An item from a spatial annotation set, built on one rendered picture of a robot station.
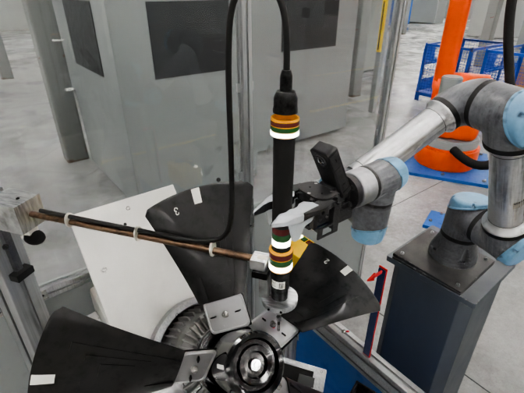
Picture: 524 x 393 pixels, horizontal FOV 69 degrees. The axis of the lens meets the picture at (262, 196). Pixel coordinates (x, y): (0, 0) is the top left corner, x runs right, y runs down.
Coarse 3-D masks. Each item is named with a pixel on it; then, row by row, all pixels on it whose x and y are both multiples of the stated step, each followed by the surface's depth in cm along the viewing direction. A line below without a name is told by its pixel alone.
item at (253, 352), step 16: (208, 336) 77; (224, 336) 74; (240, 336) 69; (256, 336) 70; (272, 336) 71; (224, 352) 68; (240, 352) 68; (256, 352) 70; (272, 352) 71; (224, 368) 66; (240, 368) 67; (272, 368) 70; (208, 384) 74; (224, 384) 68; (240, 384) 67; (256, 384) 68; (272, 384) 69
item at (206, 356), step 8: (192, 352) 67; (200, 352) 68; (208, 352) 68; (184, 360) 67; (192, 360) 68; (200, 360) 69; (208, 360) 70; (184, 368) 69; (200, 368) 70; (208, 368) 71; (184, 376) 70; (192, 376) 71; (200, 376) 72
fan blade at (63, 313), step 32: (64, 320) 57; (96, 320) 59; (64, 352) 58; (96, 352) 60; (128, 352) 62; (160, 352) 64; (64, 384) 59; (96, 384) 62; (128, 384) 65; (160, 384) 68
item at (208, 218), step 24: (216, 192) 78; (240, 192) 78; (168, 216) 78; (192, 216) 77; (216, 216) 77; (240, 216) 76; (240, 240) 75; (192, 264) 77; (216, 264) 75; (240, 264) 75; (192, 288) 77; (216, 288) 75; (240, 288) 74
